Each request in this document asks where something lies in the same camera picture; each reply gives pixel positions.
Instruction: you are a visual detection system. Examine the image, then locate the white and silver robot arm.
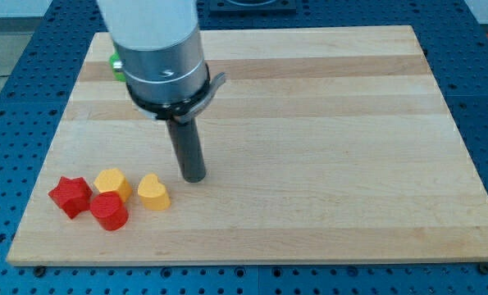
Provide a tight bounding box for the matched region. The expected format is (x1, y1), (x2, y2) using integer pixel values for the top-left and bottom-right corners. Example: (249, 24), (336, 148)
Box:
(97, 0), (209, 105)

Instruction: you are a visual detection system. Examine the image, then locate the yellow hexagon block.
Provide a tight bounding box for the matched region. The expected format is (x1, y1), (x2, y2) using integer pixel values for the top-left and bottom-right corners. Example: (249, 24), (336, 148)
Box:
(93, 168), (132, 202)

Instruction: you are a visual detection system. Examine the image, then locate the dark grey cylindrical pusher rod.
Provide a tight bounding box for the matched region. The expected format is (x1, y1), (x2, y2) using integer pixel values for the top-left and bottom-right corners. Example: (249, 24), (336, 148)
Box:
(166, 119), (207, 183)

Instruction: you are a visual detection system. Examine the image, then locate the black clamp with metal lever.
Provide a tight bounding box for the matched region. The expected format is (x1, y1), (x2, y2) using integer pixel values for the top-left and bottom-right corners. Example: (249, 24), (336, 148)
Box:
(126, 66), (226, 123)

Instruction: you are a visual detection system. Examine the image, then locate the light wooden board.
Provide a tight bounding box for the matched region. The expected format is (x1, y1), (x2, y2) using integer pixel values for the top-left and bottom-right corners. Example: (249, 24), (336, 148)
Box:
(7, 25), (488, 266)

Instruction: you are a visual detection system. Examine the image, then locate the yellow heart block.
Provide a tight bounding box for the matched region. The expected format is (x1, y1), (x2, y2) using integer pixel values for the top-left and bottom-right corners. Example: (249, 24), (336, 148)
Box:
(137, 173), (171, 211)

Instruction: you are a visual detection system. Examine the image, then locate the red cylinder block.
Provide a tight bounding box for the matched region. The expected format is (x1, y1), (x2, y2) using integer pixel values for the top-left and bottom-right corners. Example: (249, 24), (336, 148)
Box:
(89, 191), (129, 231)

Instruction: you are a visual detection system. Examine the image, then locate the green block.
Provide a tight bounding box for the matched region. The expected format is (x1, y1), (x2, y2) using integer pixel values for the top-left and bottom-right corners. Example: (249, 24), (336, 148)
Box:
(108, 52), (125, 83)

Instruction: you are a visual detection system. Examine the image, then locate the red star block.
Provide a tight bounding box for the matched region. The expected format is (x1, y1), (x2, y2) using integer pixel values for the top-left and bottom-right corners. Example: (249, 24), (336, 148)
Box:
(48, 176), (93, 219)

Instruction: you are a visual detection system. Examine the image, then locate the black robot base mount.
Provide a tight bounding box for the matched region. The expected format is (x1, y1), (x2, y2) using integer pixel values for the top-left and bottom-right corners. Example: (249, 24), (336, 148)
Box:
(208, 0), (298, 14)

